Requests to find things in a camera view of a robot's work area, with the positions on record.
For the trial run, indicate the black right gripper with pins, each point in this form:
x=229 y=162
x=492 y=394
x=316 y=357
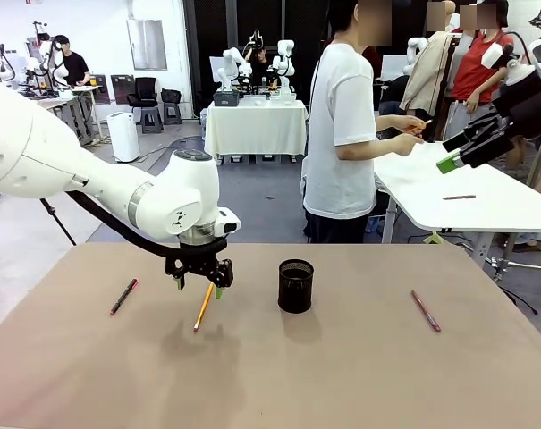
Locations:
x=527 y=107

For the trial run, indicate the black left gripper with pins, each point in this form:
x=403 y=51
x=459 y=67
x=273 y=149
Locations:
x=200 y=259

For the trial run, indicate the yellow pencil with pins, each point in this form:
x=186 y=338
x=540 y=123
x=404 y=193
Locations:
x=202 y=310

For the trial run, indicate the orange pencil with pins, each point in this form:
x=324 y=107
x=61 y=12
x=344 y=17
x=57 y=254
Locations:
x=426 y=123

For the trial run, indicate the black marker with red cap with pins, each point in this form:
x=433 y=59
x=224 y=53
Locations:
x=123 y=298

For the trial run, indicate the maroon pen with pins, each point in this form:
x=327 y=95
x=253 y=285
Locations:
x=425 y=311

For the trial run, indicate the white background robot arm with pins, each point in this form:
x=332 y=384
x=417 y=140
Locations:
x=232 y=67
x=283 y=62

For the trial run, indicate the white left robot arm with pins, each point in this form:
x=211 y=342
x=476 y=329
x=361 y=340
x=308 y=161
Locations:
x=95 y=179

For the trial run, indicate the person's left forearm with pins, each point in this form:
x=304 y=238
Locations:
x=386 y=121

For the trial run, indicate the person's right forearm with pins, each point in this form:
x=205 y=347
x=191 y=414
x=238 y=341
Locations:
x=368 y=148

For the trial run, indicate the black mesh pen holder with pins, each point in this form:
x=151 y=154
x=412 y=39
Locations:
x=295 y=292

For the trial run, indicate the person's left hand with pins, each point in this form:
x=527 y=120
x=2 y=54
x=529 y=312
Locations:
x=411 y=125

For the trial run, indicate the person's right hand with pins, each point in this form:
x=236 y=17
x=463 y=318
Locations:
x=406 y=144

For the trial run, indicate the white side table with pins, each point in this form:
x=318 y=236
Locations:
x=475 y=205

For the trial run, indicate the mannequin with red shirt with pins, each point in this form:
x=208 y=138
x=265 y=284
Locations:
x=475 y=67

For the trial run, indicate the mannequin with beige jacket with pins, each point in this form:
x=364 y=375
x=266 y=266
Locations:
x=424 y=76

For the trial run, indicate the green stool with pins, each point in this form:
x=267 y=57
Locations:
x=433 y=238

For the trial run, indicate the small white background robot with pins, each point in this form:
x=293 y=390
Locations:
x=415 y=44

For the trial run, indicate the metal stand base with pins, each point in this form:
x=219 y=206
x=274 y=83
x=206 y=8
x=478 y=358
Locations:
x=502 y=263

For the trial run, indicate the mannequin with dark red top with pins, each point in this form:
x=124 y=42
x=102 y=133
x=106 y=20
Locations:
x=372 y=62

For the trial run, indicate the person in white t-shirt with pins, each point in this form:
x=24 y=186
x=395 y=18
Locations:
x=337 y=134

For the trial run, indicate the black tripod leg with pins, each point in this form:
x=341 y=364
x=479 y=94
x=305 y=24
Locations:
x=57 y=221

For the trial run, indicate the table with white cloth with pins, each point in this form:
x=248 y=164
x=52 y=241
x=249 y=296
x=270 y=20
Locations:
x=256 y=129

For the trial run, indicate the white air purifier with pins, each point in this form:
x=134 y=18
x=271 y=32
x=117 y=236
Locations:
x=122 y=138

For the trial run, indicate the grey plastic stool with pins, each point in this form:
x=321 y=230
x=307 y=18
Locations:
x=152 y=120

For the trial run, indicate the grey box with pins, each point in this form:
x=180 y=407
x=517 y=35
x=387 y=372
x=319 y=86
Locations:
x=225 y=98

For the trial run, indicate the black office chair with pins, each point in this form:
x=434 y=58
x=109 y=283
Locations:
x=144 y=91

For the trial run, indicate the black equipment box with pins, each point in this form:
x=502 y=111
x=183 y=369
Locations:
x=122 y=89
x=102 y=89

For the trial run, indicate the seated person in black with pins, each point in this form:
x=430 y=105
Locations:
x=261 y=62

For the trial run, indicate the standing person in black t-shirt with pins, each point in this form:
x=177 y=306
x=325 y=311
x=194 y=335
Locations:
x=75 y=67

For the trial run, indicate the white robot beside standing person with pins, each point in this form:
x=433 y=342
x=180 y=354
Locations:
x=46 y=53

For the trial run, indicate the grey wall panel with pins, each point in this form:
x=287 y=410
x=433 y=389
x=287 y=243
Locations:
x=147 y=44

